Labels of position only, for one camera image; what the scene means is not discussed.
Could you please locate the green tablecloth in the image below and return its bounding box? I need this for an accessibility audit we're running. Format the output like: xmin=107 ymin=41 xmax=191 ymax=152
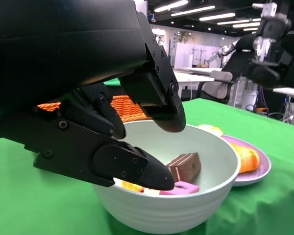
xmin=0 ymin=97 xmax=294 ymax=235

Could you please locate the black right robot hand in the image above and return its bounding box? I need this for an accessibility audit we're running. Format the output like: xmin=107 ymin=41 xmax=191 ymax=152
xmin=221 ymin=33 xmax=257 ymax=81

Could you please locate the lavender round plate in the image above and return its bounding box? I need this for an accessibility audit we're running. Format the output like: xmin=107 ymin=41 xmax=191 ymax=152
xmin=220 ymin=134 xmax=272 ymax=187

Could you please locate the white desk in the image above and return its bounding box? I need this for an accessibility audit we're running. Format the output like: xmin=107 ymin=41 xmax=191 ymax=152
xmin=172 ymin=67 xmax=215 ymax=101

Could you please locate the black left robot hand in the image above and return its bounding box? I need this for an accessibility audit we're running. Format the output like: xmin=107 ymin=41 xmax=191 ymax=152
xmin=0 ymin=0 xmax=187 ymax=191

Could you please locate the grey office chair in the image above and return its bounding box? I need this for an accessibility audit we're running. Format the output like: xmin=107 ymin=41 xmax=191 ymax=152
xmin=198 ymin=70 xmax=236 ymax=105

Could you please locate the orange wicker basket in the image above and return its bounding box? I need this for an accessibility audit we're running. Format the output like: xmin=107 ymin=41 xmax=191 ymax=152
xmin=36 ymin=95 xmax=152 ymax=123

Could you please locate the pink cake slice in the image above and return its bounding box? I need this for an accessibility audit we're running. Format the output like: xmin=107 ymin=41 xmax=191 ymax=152
xmin=159 ymin=181 xmax=200 ymax=196

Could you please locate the pale grey-green bowl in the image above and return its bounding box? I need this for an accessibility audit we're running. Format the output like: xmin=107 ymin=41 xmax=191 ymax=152
xmin=92 ymin=119 xmax=242 ymax=228

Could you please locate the brown chocolate cake slice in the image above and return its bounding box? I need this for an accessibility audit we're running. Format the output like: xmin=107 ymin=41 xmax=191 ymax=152
xmin=166 ymin=152 xmax=202 ymax=183

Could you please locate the orange ring-shaped bread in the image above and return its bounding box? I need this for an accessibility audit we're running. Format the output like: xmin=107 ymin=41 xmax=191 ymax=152
xmin=229 ymin=141 xmax=260 ymax=173

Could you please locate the orange white twisted bread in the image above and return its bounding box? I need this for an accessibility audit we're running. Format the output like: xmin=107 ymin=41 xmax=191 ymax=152
xmin=197 ymin=124 xmax=223 ymax=138

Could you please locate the yellow cake slice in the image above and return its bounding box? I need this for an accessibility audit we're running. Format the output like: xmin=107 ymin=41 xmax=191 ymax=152
xmin=121 ymin=180 xmax=144 ymax=193

